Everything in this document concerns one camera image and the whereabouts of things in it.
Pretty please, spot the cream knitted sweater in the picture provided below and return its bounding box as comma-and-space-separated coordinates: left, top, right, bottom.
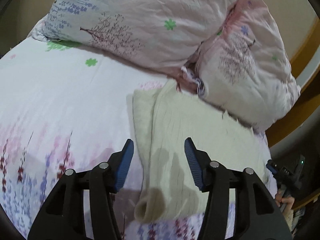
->
133, 81, 276, 223

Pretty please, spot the person's right hand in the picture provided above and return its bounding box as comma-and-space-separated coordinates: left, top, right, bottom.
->
274, 191, 295, 214

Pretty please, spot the wooden headboard with white panel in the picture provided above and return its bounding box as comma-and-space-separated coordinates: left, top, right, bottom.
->
265, 17, 320, 148

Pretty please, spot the floral pink bed sheet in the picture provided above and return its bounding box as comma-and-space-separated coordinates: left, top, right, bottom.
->
0, 37, 278, 240

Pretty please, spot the pink floral pillow near edge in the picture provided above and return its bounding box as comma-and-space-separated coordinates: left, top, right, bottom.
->
180, 0, 300, 132

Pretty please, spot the pink floral pillow far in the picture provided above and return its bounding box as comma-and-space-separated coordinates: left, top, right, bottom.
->
30, 0, 237, 69

